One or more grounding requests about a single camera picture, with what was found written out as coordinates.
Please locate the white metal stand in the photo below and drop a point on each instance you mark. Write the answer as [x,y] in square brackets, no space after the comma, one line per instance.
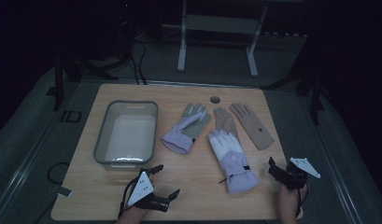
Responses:
[221,24]

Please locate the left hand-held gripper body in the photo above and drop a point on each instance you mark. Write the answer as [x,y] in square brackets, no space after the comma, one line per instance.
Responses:
[142,189]

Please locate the person's right hand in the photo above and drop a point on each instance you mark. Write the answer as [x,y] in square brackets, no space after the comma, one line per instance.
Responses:
[290,200]

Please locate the clear plastic bin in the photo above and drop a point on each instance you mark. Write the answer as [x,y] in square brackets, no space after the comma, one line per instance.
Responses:
[129,140]

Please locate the lilac ski glove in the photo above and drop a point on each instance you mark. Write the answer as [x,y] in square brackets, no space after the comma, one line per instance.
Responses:
[182,137]
[232,158]

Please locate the beige glove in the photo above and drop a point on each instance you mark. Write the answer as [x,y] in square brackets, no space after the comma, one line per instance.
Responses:
[255,130]
[224,119]

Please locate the black tripod stand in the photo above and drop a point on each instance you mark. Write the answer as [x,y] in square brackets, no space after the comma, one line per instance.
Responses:
[314,93]
[58,81]

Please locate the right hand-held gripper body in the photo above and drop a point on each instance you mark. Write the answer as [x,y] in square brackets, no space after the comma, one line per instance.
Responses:
[296,174]

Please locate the person's left hand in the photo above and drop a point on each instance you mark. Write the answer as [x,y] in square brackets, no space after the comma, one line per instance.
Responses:
[131,216]

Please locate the grey tape piece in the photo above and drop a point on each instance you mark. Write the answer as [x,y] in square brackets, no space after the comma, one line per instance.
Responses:
[61,191]

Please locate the power strip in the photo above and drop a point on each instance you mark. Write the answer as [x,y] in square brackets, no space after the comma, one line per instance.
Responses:
[285,34]

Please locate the grey round table grommet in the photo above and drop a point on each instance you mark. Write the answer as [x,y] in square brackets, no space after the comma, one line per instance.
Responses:
[215,100]

